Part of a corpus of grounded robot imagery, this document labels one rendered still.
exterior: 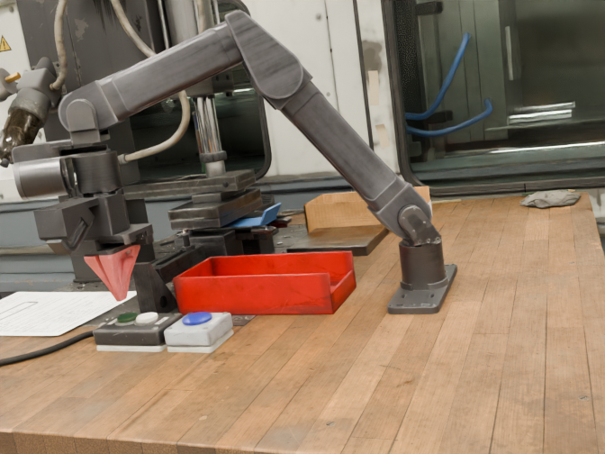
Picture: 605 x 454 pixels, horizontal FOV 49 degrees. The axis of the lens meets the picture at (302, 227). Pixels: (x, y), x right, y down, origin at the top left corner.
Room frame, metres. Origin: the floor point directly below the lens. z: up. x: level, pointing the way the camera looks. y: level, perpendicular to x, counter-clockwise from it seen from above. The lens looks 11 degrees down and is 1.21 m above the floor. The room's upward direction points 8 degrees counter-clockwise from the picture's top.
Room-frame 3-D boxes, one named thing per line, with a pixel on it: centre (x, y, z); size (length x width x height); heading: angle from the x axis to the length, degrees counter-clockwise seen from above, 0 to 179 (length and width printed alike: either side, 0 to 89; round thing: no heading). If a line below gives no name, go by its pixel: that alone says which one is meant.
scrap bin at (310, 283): (0.97, 0.07, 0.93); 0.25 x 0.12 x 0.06; 68
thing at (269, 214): (1.19, 0.12, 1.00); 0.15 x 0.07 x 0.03; 68
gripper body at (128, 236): (0.88, 0.26, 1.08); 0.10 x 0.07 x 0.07; 68
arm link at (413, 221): (0.92, -0.16, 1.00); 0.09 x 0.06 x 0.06; 6
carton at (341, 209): (1.41, -0.15, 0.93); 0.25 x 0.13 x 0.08; 68
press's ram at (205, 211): (1.23, 0.22, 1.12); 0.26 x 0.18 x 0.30; 68
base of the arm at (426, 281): (0.92, -0.17, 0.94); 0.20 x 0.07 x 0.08; 158
